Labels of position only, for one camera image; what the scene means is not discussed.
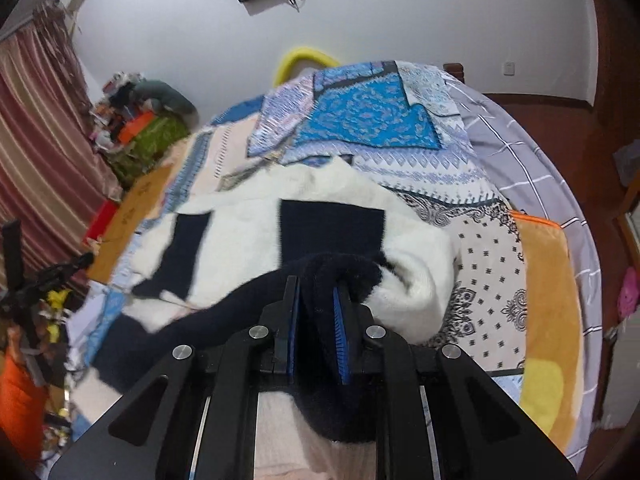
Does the orange bag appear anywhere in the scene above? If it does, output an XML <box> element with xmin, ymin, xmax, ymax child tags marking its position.
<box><xmin>0</xmin><ymin>354</ymin><xmax>52</xmax><ymax>463</ymax></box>

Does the orange fleece blanket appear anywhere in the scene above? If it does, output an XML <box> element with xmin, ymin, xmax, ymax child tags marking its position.
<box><xmin>509</xmin><ymin>210</ymin><xmax>587</xmax><ymax>467</ymax></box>

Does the bamboo lap table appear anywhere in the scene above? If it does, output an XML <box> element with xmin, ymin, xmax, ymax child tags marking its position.
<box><xmin>84</xmin><ymin>164</ymin><xmax>174</xmax><ymax>284</ymax></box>

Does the cream navy striped sweater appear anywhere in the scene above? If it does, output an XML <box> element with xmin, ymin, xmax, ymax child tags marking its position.
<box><xmin>92</xmin><ymin>159</ymin><xmax>462</xmax><ymax>480</ymax></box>

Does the orange box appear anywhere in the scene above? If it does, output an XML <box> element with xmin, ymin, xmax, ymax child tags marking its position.
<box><xmin>117</xmin><ymin>112</ymin><xmax>156</xmax><ymax>142</ymax></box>

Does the grey checked bed sheet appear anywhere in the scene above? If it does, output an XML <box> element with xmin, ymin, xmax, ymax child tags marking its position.
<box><xmin>444</xmin><ymin>77</ymin><xmax>604</xmax><ymax>463</ymax></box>

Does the red striped curtain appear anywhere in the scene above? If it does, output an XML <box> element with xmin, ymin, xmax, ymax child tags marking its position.
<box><xmin>0</xmin><ymin>2</ymin><xmax>124</xmax><ymax>283</ymax></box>

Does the yellow foam tube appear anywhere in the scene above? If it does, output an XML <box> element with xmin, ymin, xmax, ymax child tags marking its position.
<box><xmin>272</xmin><ymin>47</ymin><xmax>339</xmax><ymax>87</ymax></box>

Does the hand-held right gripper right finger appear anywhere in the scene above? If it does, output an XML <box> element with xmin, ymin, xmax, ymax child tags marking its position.
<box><xmin>332</xmin><ymin>282</ymin><xmax>579</xmax><ymax>480</ymax></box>

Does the red box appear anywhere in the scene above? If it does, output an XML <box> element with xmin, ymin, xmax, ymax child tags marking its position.
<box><xmin>82</xmin><ymin>201</ymin><xmax>119</xmax><ymax>242</ymax></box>

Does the pink slipper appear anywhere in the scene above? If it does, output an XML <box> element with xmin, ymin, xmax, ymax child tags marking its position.
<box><xmin>617</xmin><ymin>267</ymin><xmax>640</xmax><ymax>322</ymax></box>

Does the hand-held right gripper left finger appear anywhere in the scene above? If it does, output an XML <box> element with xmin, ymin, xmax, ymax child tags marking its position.
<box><xmin>47</xmin><ymin>275</ymin><xmax>302</xmax><ymax>480</ymax></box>

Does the blue patchwork blanket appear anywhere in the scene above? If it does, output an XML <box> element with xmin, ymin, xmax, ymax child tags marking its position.
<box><xmin>65</xmin><ymin>60</ymin><xmax>530</xmax><ymax>411</ymax></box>

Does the grey plush toy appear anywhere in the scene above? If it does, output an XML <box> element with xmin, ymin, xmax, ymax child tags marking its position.
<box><xmin>132</xmin><ymin>78</ymin><xmax>199</xmax><ymax>117</ymax></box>

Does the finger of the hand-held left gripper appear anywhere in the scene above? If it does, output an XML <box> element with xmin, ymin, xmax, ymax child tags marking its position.
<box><xmin>27</xmin><ymin>252</ymin><xmax>96</xmax><ymax>293</ymax></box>

